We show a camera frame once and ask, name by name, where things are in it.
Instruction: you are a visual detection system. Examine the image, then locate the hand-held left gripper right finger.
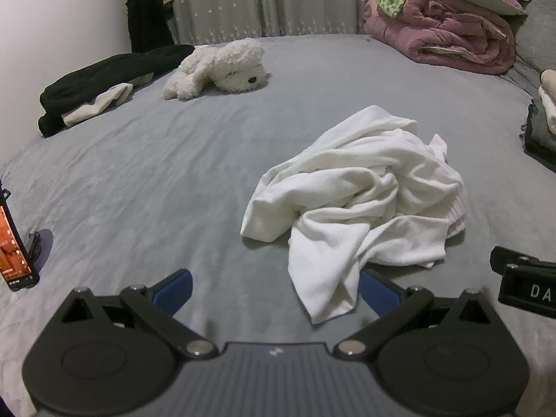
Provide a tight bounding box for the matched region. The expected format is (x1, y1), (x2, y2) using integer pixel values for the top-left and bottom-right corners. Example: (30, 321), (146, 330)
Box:
(334, 270), (496, 360)

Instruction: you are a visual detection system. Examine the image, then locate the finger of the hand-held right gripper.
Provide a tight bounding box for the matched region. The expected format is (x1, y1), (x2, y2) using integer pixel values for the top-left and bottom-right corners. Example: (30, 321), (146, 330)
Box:
(490, 247), (556, 275)

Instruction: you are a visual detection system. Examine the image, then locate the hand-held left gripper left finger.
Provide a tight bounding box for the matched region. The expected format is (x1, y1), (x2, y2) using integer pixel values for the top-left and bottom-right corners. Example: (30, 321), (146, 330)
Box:
(61, 268), (218, 360)

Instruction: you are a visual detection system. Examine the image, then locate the white long-sleeved shirt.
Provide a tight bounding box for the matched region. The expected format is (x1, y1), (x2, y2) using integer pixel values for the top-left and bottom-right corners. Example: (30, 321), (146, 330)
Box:
(240, 105), (467, 325)

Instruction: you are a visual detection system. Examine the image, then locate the dark grey folded garment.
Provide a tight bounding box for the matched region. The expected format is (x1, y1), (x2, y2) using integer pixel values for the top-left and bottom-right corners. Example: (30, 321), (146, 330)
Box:
(519, 102), (556, 170)

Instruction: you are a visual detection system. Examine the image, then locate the white folded garment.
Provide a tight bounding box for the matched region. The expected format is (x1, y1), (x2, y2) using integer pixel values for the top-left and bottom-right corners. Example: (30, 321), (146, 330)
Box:
(538, 87), (556, 133)

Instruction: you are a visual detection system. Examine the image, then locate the black smartphone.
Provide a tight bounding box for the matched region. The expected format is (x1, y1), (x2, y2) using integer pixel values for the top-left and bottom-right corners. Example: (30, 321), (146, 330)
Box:
(0, 180), (41, 292)

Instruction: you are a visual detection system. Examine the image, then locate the off-white cloth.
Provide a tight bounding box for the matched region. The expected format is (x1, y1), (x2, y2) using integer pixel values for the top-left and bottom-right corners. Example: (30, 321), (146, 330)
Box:
(62, 82), (134, 129)

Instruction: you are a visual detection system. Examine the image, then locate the white plush dog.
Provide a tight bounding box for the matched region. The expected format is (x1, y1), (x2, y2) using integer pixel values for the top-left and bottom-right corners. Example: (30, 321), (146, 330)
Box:
(164, 38), (271, 101)

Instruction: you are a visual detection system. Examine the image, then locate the black garment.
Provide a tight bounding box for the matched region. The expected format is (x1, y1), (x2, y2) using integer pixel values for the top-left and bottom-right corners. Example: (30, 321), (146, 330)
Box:
(38, 44), (195, 138)

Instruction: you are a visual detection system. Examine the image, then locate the pink rolled quilt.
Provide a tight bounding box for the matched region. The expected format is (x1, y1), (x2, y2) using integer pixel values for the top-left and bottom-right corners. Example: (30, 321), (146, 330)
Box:
(362, 0), (517, 74)

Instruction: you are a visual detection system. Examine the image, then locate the black hanging coat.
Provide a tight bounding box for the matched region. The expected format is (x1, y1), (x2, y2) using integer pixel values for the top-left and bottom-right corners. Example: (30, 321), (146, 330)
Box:
(126, 0), (174, 53)

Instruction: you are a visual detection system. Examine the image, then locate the grey star-print curtain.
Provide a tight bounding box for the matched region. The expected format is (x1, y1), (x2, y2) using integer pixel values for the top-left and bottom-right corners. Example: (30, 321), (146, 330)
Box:
(163, 0), (383, 46)

